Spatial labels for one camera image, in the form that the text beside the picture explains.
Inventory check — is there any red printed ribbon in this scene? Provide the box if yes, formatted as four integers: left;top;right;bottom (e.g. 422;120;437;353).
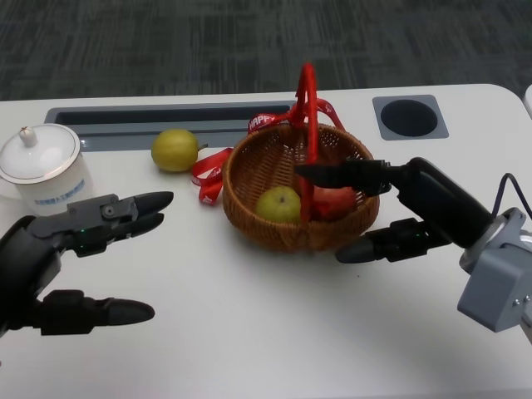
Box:
190;98;347;208

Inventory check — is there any grey table cable tray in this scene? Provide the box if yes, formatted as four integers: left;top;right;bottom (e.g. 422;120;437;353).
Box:
42;101;294;151

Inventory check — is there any black camera cable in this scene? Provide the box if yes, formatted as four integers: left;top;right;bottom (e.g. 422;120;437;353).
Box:
489;171;525;220

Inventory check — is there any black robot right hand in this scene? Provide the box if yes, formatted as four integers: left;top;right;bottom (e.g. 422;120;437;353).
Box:
293;155;495;265

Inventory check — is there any yellow-green pear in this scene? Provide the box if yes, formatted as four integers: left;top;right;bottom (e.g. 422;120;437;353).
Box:
254;186;303;225
150;128;208;174

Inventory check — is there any wicker basket with red handle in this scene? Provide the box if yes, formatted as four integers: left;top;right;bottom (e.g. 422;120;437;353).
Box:
221;62;381;254

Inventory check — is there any red apple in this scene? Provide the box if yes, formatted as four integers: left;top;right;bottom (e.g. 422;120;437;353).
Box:
310;185;359;222

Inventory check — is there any white lidded ceramic mug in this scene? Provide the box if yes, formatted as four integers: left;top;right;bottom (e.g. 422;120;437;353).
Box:
0;123;94;218

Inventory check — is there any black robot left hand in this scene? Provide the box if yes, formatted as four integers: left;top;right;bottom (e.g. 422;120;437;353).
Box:
0;190;175;346

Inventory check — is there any grey square grommet black hole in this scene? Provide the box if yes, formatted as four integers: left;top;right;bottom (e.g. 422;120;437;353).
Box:
371;94;451;142

